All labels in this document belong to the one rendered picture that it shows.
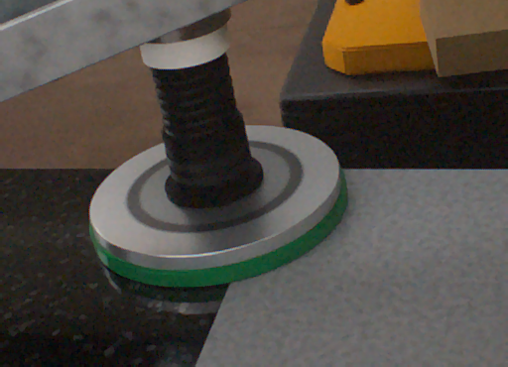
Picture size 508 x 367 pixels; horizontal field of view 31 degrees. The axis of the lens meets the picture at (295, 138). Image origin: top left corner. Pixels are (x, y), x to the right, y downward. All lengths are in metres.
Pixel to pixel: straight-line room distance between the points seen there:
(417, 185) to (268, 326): 0.20
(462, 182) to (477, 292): 0.15
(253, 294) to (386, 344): 0.12
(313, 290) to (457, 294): 0.10
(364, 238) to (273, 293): 0.09
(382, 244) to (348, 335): 0.11
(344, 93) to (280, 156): 0.38
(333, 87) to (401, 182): 0.41
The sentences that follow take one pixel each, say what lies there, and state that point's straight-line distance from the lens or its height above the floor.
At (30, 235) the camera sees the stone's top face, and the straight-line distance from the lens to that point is 0.82.
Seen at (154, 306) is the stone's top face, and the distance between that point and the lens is 0.68.
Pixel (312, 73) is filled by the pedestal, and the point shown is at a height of 0.74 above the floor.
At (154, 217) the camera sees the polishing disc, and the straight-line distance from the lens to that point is 0.73.
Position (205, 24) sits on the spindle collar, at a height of 1.00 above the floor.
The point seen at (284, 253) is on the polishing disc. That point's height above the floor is 0.83.
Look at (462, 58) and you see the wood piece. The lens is 1.06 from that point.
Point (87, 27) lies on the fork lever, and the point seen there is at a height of 1.02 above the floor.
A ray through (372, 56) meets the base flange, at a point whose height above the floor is 0.77.
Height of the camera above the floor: 1.22
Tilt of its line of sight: 27 degrees down
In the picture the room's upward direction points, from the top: 9 degrees counter-clockwise
